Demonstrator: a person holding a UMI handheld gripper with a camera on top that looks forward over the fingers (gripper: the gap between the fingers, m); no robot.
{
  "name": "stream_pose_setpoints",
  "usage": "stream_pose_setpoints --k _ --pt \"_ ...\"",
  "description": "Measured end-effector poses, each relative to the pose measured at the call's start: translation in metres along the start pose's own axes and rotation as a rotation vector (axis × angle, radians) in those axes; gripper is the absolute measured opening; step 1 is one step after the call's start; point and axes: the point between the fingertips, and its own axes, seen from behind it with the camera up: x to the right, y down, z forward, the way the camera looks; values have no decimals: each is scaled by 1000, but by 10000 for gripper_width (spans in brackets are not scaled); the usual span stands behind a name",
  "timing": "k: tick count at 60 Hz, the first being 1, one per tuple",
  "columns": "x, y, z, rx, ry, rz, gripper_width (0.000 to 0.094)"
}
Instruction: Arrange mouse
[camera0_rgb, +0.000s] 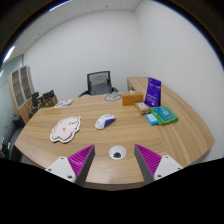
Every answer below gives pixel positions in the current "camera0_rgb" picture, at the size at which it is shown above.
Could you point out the purple upright package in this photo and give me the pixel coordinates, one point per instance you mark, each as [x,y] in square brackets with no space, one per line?
[153,92]

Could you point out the dark stacked boxes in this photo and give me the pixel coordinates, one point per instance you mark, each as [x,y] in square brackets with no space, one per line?
[46,99]

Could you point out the grey round printed disc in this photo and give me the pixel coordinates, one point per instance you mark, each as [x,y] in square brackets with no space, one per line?
[112,97]

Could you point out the wooden shelf unit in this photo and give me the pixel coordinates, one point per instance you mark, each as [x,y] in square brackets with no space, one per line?
[20,90]

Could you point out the pink pig-shaped mouse pad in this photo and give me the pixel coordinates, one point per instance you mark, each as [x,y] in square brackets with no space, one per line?
[65,129]

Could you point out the white blue yellow computer mouse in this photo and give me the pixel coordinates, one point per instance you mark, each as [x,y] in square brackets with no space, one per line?
[105,121]

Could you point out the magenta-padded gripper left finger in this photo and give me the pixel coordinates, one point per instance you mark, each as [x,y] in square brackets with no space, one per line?
[80,159]

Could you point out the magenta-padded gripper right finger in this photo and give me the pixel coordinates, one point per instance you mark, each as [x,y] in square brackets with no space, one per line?
[150,160]

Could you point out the blue small packet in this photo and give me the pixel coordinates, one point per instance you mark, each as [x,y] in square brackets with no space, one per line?
[151,119]

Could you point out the green flat package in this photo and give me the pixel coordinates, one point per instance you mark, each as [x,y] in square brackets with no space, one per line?
[165,115]

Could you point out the wooden side desk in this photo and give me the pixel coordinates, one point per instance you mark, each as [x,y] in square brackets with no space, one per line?
[137,83]

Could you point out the brown cardboard box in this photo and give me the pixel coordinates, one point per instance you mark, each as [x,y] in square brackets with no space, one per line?
[132,99]

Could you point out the white green printed leaflet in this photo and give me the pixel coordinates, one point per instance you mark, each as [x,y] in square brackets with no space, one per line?
[64,103]

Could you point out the black mesh office chair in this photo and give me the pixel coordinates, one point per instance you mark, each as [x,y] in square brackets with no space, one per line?
[99,84]

